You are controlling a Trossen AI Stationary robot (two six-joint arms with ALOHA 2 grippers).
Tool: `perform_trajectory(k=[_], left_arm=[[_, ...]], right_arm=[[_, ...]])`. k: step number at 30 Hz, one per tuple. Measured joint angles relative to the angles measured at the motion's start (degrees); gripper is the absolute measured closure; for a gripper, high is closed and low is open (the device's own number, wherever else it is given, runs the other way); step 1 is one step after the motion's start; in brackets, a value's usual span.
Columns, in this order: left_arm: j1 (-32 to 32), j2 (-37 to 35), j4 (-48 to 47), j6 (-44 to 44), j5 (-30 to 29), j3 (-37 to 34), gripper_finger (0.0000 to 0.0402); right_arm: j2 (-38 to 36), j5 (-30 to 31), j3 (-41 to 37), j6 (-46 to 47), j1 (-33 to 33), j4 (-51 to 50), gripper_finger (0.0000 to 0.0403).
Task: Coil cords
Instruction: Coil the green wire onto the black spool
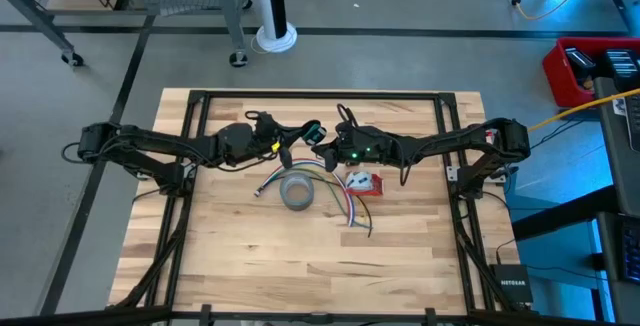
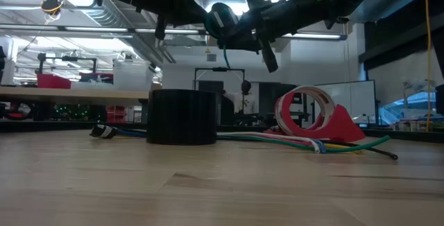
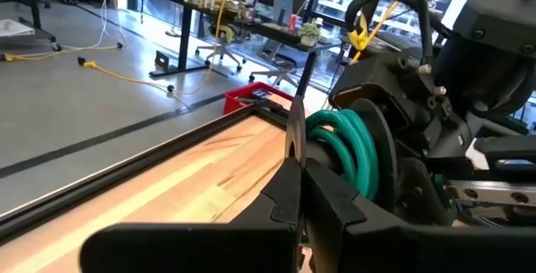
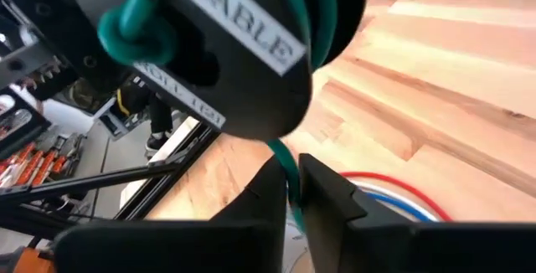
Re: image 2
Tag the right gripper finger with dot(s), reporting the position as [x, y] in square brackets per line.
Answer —
[239, 40]

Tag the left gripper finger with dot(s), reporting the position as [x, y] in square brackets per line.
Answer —
[194, 12]

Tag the red tape dispenser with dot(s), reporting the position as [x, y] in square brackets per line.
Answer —
[340, 125]

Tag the long tube light fixture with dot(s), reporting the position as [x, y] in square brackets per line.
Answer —
[312, 35]

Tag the person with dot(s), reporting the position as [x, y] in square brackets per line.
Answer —
[244, 101]

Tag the black cabinet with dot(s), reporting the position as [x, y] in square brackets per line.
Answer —
[267, 97]

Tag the white translucent storage container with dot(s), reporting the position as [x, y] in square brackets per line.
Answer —
[132, 77]

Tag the whiteboard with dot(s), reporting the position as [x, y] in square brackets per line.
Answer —
[357, 101]

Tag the red storage bins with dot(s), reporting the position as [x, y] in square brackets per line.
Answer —
[114, 113]

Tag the red plastic tote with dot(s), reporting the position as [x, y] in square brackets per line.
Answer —
[53, 81]

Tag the black stand frame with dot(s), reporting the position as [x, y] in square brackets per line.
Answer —
[219, 69]

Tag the dark duct tape roll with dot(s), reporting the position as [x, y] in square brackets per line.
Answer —
[182, 118]

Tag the black gantry frame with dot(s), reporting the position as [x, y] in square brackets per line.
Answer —
[69, 58]

